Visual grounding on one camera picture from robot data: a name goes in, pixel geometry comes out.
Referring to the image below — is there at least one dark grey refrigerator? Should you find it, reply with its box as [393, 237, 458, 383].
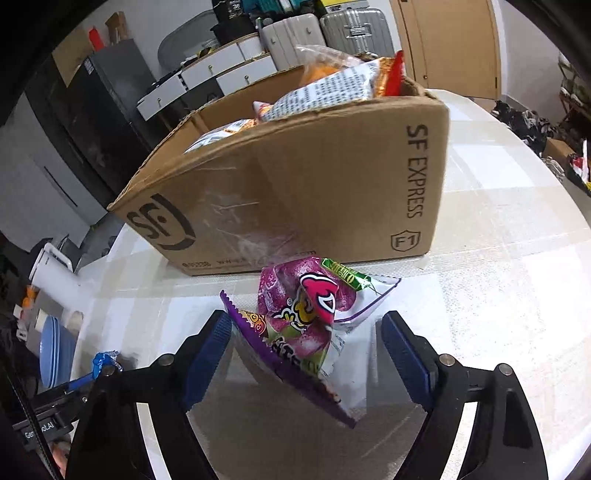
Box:
[69, 39, 160, 195]

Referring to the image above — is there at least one wooden shoe rack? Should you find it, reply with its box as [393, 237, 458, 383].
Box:
[556, 51, 591, 134]

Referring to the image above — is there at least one white drawer desk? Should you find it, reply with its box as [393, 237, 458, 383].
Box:
[136, 33, 280, 121]

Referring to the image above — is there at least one yellow black shoebox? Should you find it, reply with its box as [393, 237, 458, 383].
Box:
[323, 0, 370, 14]

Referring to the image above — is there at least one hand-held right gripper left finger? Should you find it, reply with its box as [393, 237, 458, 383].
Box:
[67, 310, 232, 480]

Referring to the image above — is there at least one teal suitcase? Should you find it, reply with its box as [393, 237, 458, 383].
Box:
[240, 0, 324, 17]

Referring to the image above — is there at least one white orange chip bag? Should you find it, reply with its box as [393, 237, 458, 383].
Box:
[253, 51, 407, 123]
[185, 119, 257, 154]

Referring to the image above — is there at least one grey rounded board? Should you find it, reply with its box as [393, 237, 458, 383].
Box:
[158, 11, 218, 70]

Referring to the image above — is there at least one white suitcase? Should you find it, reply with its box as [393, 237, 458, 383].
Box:
[259, 13, 326, 71]

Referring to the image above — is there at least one purple gummy candy bag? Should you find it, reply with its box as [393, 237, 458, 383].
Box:
[221, 257, 402, 429]

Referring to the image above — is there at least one flat cardboard sheet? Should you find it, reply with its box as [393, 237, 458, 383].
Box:
[52, 39, 90, 86]

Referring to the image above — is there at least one white trash bin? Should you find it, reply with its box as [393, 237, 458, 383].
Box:
[28, 244, 93, 311]

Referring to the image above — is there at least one black cabinet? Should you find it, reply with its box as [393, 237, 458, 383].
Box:
[23, 60, 88, 185]

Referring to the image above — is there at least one brown paper package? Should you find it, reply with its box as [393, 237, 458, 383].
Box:
[105, 11, 126, 40]

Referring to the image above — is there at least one wooden door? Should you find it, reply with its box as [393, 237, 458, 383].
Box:
[390, 0, 502, 100]

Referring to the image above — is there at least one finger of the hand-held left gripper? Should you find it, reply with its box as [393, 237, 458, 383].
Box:
[34, 371, 100, 409]
[11, 397, 88, 453]

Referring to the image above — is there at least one blue cookie packet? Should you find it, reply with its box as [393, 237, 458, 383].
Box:
[92, 352, 123, 380]

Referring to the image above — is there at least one black storage box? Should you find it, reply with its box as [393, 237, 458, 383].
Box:
[210, 18, 259, 44]

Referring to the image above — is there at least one black paper bag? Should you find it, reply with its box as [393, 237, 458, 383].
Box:
[212, 0, 252, 24]

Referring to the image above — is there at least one collection of shoes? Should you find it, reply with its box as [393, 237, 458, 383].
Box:
[492, 51, 591, 185]

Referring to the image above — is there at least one white wardrobe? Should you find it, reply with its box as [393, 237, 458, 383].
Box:
[0, 92, 109, 241]

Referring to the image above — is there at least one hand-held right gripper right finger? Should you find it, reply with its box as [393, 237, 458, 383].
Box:
[381, 311, 548, 480]

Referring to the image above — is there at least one small brown carton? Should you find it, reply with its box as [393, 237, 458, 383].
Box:
[545, 137, 578, 169]

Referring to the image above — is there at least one brown cardboard box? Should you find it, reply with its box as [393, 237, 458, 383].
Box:
[107, 65, 451, 277]

